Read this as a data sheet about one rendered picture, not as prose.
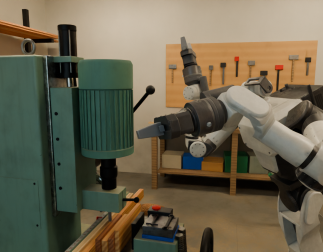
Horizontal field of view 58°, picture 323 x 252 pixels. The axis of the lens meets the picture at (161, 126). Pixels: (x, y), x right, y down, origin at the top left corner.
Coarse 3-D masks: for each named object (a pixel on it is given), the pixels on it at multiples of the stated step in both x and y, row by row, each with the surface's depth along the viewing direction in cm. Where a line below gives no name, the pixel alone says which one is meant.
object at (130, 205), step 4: (136, 192) 132; (140, 192) 132; (132, 196) 127; (136, 196) 127; (140, 196) 132; (128, 204) 119; (132, 204) 122; (124, 208) 115; (128, 208) 118; (120, 212) 112; (124, 212) 114; (128, 212) 118; (96, 236) 95; (92, 240) 92; (88, 244) 90; (92, 244) 90; (84, 248) 88; (88, 248) 88; (92, 248) 89
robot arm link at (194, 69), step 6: (180, 54) 135; (186, 54) 134; (192, 54) 135; (186, 60) 135; (192, 60) 134; (186, 66) 137; (192, 66) 134; (198, 66) 135; (186, 72) 135; (192, 72) 134; (198, 72) 134
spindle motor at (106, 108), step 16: (80, 64) 89; (96, 64) 86; (112, 64) 87; (128, 64) 91; (80, 80) 90; (96, 80) 87; (112, 80) 87; (128, 80) 92; (80, 96) 91; (96, 96) 88; (112, 96) 89; (128, 96) 93; (80, 112) 94; (96, 112) 89; (112, 112) 89; (128, 112) 94; (80, 128) 94; (96, 128) 90; (112, 128) 90; (128, 128) 94; (96, 144) 91; (112, 144) 91; (128, 144) 94
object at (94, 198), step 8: (96, 184) 105; (88, 192) 100; (96, 192) 99; (104, 192) 98; (112, 192) 98; (120, 192) 98; (88, 200) 100; (96, 200) 99; (104, 200) 98; (112, 200) 98; (120, 200) 99; (88, 208) 100; (96, 208) 100; (104, 208) 99; (112, 208) 98; (120, 208) 99
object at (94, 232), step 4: (128, 196) 124; (112, 212) 109; (112, 216) 108; (104, 220) 103; (100, 224) 100; (104, 224) 101; (96, 228) 98; (100, 228) 98; (92, 232) 95; (96, 232) 96; (88, 236) 93; (92, 236) 93; (84, 240) 90; (88, 240) 91; (80, 244) 88; (84, 244) 88; (76, 248) 86; (80, 248) 86
